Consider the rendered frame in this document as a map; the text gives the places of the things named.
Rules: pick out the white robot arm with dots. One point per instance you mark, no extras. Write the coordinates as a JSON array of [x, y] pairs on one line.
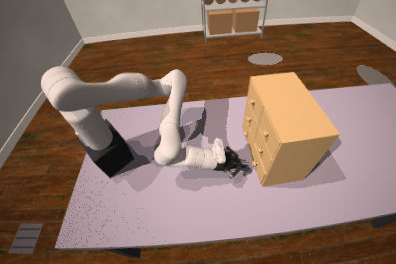
[[67, 92]]

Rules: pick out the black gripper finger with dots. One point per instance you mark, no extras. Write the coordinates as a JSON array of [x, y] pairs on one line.
[[238, 166], [230, 151]]

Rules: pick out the tan wooden chest of drawers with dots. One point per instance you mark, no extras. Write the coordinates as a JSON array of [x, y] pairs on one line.
[[304, 130]]

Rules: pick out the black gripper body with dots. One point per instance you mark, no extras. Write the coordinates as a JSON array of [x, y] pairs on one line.
[[224, 167]]

